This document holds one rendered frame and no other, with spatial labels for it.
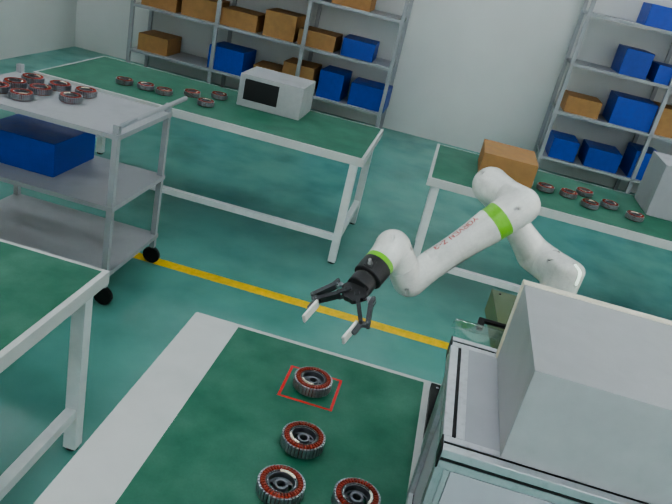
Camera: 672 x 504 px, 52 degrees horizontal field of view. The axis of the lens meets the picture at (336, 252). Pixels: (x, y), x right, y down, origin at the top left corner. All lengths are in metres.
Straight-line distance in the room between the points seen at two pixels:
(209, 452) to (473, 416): 0.66
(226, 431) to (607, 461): 0.92
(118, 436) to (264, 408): 0.39
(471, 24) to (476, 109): 0.94
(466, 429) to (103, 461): 0.83
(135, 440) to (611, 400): 1.08
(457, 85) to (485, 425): 7.04
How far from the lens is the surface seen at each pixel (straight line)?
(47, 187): 3.65
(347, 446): 1.87
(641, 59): 7.88
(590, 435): 1.37
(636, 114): 7.96
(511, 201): 2.22
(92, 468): 1.72
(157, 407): 1.88
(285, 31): 7.99
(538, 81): 8.32
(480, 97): 8.33
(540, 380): 1.30
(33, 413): 3.05
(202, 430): 1.83
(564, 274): 2.51
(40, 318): 2.21
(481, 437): 1.43
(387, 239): 2.05
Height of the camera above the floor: 1.92
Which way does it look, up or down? 24 degrees down
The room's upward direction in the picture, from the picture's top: 13 degrees clockwise
